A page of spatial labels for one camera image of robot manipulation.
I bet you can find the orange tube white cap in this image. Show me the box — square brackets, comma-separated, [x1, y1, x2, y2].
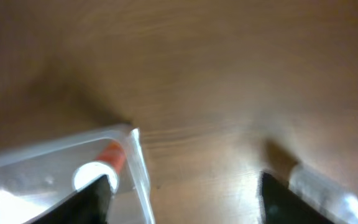
[72, 141, 126, 194]

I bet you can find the clear plastic container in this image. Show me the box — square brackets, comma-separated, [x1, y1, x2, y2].
[0, 124, 155, 223]

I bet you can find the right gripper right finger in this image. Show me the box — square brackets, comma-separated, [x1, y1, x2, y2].
[259, 172, 333, 224]

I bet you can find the white translucent spray bottle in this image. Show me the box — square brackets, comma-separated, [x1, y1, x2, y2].
[289, 165, 358, 224]

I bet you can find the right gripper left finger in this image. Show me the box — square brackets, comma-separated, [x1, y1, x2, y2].
[29, 175, 112, 224]

